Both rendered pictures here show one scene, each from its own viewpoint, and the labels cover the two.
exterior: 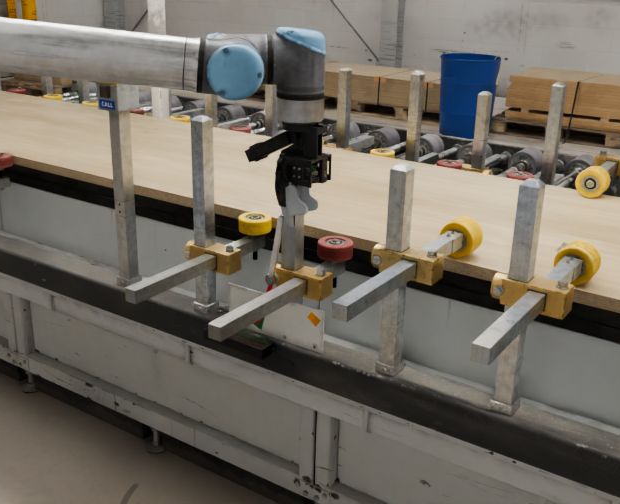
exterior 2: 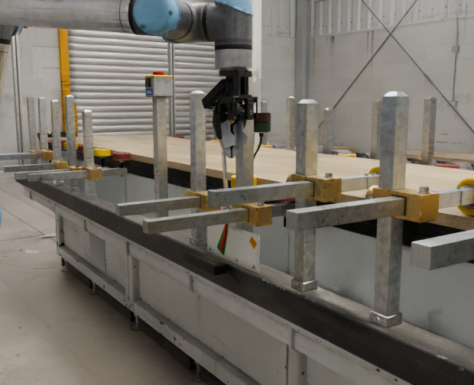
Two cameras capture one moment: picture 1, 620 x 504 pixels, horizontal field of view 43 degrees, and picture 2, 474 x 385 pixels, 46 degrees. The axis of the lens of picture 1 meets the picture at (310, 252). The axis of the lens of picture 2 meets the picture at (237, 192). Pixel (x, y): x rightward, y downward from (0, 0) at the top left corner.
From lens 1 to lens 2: 0.68 m
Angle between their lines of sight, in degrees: 25
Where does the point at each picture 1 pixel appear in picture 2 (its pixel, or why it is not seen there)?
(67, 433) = (143, 358)
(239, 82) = (154, 18)
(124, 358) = (183, 303)
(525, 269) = (391, 176)
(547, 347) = (455, 282)
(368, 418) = (292, 335)
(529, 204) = (390, 113)
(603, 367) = not seen: outside the picture
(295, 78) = (222, 31)
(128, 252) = not seen: hidden behind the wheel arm
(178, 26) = (342, 131)
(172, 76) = (112, 18)
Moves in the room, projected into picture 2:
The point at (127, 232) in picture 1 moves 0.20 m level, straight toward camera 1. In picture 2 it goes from (160, 187) to (140, 196)
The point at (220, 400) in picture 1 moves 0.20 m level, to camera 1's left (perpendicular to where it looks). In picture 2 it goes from (233, 338) to (185, 329)
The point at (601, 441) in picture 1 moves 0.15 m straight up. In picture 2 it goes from (465, 357) to (472, 273)
